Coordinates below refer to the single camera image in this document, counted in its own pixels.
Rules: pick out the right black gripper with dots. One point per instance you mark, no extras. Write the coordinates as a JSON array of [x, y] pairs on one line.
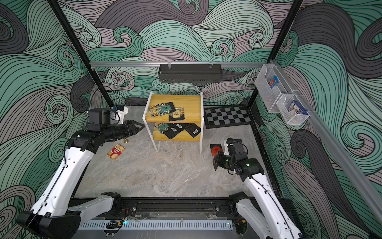
[[216, 160]]

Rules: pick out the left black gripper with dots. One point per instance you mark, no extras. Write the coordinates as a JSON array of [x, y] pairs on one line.
[[132, 131]]

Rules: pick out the red tea bag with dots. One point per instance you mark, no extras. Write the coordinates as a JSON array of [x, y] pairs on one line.
[[215, 148]]

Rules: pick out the green jasmine tea bag top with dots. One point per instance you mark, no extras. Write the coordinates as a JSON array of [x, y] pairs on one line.
[[166, 108]]

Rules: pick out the green jasmine tea bag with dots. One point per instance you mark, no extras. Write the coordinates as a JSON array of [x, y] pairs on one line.
[[162, 127], [166, 108]]

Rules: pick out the black orange tea bag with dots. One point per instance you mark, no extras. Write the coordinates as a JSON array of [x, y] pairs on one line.
[[177, 115]]

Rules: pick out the yellow oolong tea bag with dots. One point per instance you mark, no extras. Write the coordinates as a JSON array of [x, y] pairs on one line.
[[155, 111]]

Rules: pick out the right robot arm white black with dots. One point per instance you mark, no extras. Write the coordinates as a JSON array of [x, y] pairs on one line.
[[271, 221]]

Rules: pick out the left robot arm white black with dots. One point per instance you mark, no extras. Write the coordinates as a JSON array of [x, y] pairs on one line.
[[51, 216]]

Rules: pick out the green jasmine tea bag lower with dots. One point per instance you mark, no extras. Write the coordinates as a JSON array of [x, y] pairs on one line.
[[162, 127]]

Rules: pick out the black tea bag lower right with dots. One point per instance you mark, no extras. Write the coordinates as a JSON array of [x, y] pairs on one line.
[[193, 129]]

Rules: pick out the black tea bag lower middle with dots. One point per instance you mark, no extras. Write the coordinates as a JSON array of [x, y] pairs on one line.
[[180, 126]]

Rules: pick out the red yellow small box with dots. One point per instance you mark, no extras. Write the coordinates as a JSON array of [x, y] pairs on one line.
[[116, 152]]

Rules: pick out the checkerboard calibration mat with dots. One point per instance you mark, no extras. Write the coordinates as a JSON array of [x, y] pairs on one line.
[[226, 116]]

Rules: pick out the blue white packet in bin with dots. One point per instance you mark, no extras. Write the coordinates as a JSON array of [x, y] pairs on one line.
[[297, 107]]

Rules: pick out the blue red item in bin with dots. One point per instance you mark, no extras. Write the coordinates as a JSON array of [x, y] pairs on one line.
[[273, 81]]

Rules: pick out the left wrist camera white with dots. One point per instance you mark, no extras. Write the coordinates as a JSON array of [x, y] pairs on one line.
[[118, 114]]

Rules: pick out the aluminium wall rail back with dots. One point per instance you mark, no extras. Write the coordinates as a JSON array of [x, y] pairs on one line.
[[150, 64]]

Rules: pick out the black wall tray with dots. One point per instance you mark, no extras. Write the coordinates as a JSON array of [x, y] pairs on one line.
[[190, 73]]

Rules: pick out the white slotted cable duct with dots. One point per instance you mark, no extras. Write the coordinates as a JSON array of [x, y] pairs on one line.
[[140, 225]]

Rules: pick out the clear wall bin lower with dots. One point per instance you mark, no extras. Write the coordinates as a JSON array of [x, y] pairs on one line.
[[290, 118]]

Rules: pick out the clear wall bin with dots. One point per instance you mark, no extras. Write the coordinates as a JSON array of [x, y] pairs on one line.
[[268, 95], [290, 118]]

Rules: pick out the clear wall bin upper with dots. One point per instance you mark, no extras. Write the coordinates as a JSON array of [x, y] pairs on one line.
[[268, 95]]

